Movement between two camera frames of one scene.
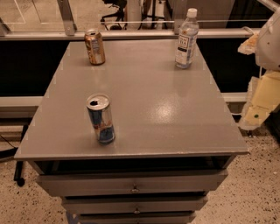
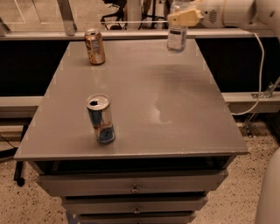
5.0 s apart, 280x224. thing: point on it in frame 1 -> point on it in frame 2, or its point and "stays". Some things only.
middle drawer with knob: x=136 y=203 stays
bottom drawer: x=136 y=217 stays
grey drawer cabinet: x=175 y=135 stays
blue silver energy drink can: x=99 y=107 stays
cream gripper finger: x=262 y=99 -> x=209 y=12
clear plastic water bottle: x=188 y=40 -> x=177 y=34
